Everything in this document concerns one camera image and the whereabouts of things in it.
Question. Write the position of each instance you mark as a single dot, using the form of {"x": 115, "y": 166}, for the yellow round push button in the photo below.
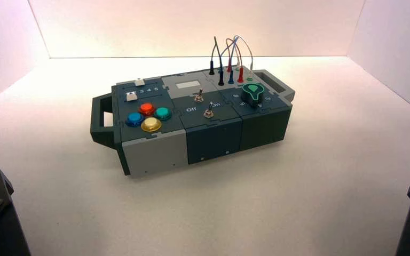
{"x": 151, "y": 124}

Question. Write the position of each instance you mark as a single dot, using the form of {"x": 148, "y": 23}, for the red round push button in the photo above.
{"x": 146, "y": 108}

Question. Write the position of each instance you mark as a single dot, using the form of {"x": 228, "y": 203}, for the blue banana plug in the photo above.
{"x": 231, "y": 77}

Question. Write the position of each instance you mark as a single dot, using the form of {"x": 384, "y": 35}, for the black banana plug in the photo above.
{"x": 221, "y": 77}
{"x": 211, "y": 68}

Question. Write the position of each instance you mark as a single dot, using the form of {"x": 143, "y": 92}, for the white slider knob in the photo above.
{"x": 131, "y": 96}
{"x": 139, "y": 82}

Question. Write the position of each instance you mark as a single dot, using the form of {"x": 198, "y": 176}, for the black green rotary knob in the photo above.
{"x": 252, "y": 93}

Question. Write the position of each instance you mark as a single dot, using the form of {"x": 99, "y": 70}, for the blue round push button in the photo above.
{"x": 134, "y": 118}

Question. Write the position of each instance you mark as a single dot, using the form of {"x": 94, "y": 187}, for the grey and teal control box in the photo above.
{"x": 155, "y": 152}

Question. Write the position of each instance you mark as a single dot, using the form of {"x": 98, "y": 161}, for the red banana plug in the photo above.
{"x": 229, "y": 66}
{"x": 240, "y": 76}

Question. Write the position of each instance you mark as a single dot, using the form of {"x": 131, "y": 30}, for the metal toggle switch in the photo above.
{"x": 199, "y": 97}
{"x": 209, "y": 112}

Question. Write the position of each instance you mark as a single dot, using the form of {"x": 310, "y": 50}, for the green round push button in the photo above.
{"x": 162, "y": 113}

